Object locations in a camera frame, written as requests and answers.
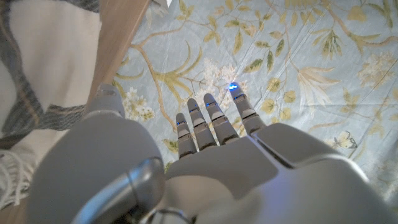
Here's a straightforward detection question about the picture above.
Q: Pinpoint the beige plaid fringed scarf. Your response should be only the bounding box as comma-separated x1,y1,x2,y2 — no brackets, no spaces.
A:
0,0,103,209

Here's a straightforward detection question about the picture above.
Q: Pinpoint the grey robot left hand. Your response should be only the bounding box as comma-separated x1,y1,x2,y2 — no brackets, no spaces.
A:
26,82,398,224

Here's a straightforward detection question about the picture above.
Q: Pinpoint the floral printed backdrop cloth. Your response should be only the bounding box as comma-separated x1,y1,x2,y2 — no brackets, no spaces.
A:
111,0,398,206

